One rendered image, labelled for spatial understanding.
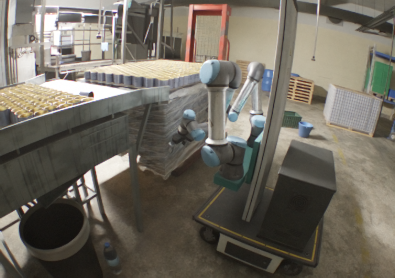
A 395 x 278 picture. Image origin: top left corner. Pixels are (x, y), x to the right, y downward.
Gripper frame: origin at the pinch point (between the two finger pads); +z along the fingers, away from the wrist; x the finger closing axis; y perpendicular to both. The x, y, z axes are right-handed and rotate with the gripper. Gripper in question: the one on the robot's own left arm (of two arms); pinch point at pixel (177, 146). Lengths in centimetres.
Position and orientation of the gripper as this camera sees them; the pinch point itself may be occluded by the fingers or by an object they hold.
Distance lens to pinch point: 146.6
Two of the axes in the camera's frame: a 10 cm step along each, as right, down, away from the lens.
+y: -7.1, -6.2, 3.3
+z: -3.0, 7.0, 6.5
